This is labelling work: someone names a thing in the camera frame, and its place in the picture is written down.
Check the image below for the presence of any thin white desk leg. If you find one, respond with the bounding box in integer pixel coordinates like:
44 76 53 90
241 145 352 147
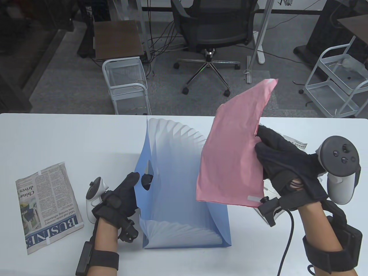
135 0 157 62

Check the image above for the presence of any clear plastic bag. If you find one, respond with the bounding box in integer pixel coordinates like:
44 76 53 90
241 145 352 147
339 55 368 79

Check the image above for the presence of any white desk leg with foot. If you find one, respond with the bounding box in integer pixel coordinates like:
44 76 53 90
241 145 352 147
249 0 275 69

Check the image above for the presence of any white printed form sheet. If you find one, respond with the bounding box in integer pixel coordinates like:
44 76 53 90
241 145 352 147
254 134 308 222

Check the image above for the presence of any blue accordion folder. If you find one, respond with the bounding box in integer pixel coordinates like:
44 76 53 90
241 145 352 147
135 116 232 249

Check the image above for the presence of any brown desk top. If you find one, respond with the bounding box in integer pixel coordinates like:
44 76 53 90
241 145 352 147
337 14 368 46

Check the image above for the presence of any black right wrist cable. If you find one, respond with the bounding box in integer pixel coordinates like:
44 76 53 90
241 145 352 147
277 210 295 276

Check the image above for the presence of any person's right hand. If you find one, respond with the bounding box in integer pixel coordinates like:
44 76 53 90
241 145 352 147
255 124 328 227

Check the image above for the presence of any black desk leg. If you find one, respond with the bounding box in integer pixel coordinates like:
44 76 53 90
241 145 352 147
77 0 97 58

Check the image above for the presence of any white black left controller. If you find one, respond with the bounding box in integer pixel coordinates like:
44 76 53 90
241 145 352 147
86 177 110 225

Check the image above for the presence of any large white wire cart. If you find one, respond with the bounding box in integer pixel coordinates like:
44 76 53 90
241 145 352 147
299 36 368 118

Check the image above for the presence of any bundle of floor cables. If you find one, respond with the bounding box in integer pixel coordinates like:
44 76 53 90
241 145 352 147
144 17 190 78

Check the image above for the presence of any black wrist strap box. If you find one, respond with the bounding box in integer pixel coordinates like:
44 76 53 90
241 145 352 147
302 216 363 272
75 241 120 276

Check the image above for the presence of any white black right controller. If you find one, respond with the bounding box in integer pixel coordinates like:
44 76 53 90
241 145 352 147
316 136 361 205

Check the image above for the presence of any black desk base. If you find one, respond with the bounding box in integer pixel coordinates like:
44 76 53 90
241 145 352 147
293 0 368 68

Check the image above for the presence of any person's left forearm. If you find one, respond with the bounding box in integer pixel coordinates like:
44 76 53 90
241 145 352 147
93 220 120 276

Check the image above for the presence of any small white wire cart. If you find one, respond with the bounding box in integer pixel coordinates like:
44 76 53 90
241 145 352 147
102 57 152 115

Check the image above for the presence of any black left wrist strap box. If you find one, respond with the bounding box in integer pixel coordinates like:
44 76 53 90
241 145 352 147
75 241 120 276

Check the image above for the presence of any large newspaper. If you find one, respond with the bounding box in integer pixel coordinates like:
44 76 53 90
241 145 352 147
15 162 84 256

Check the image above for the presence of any white black controller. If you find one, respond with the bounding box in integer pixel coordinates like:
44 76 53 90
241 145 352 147
316 136 361 205
86 177 110 225

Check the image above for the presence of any brown wooden side table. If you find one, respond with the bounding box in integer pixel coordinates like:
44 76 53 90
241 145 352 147
93 20 145 61

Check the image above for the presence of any black office chair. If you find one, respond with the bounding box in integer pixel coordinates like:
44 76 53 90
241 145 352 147
170 0 259 97

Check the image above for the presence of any black right wrist strap box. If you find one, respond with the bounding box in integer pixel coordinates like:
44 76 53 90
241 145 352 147
302 216 363 272

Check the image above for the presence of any person's left hand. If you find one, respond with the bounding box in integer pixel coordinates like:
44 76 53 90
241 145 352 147
92 172 155 243

